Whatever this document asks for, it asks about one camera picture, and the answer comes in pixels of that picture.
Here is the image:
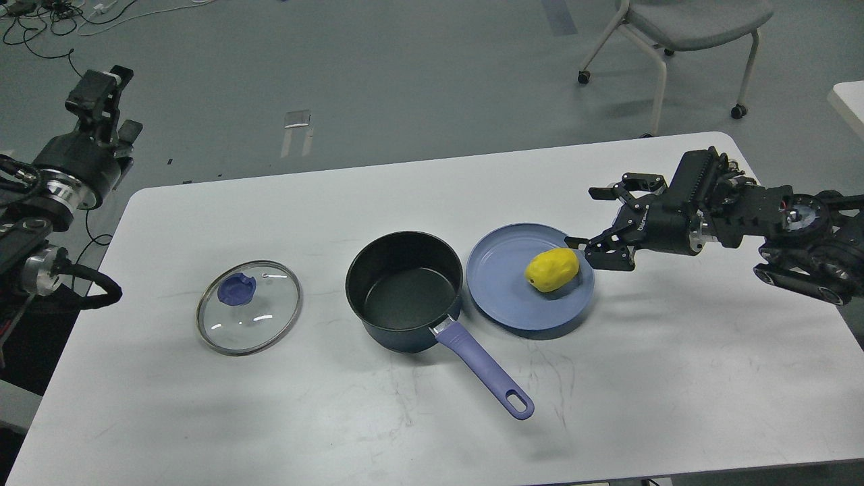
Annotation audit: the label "black cable on floor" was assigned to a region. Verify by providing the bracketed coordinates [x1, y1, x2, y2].
[2, 0, 139, 264]

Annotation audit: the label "blue round plate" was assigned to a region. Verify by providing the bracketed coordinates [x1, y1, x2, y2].
[466, 223, 595, 340]

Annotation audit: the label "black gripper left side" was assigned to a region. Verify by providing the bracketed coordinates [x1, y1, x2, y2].
[34, 65, 143, 210]

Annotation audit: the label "glass pot lid blue knob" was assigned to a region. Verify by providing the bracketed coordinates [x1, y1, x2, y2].
[195, 261, 304, 356]

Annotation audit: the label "dark pot with purple handle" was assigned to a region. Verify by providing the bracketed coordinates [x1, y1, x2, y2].
[345, 231, 535, 421]

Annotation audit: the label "white table corner right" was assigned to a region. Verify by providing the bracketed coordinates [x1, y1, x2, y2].
[826, 80, 863, 140]

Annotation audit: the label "white cables on floor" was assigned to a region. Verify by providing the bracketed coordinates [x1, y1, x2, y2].
[76, 0, 217, 36]

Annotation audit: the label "yellow potato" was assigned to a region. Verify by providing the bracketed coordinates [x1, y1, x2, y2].
[524, 247, 581, 293]

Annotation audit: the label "grey office chair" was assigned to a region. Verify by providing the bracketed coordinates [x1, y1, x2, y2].
[576, 1, 774, 138]

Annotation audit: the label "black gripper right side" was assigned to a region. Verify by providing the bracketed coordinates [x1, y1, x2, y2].
[564, 173, 705, 273]

